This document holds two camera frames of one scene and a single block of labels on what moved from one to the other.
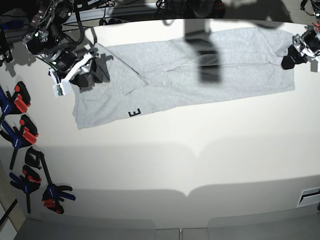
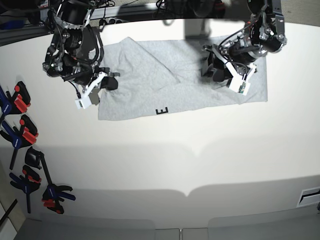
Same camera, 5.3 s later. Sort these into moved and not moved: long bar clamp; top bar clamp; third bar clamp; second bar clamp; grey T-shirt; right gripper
Moved: grey T-shirt; right gripper
Not moved: long bar clamp; third bar clamp; second bar clamp; top bar clamp
